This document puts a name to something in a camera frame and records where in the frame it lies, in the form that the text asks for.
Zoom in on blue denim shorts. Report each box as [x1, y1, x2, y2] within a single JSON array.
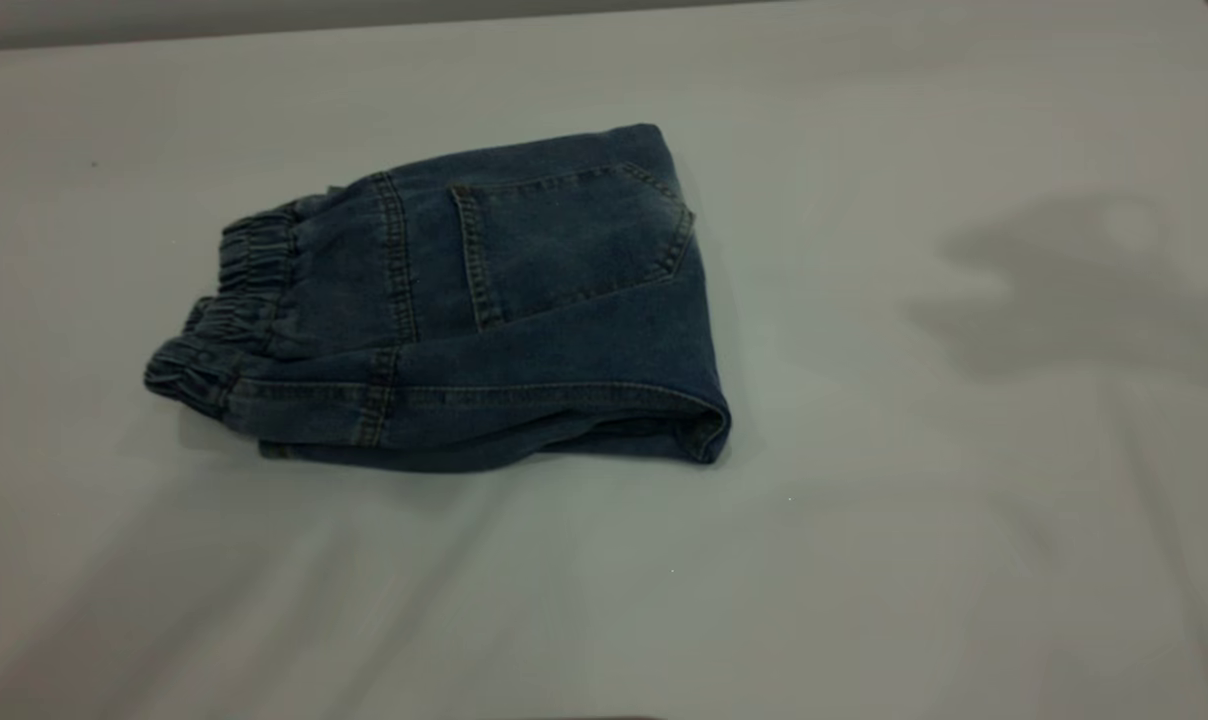
[[144, 123, 733, 473]]

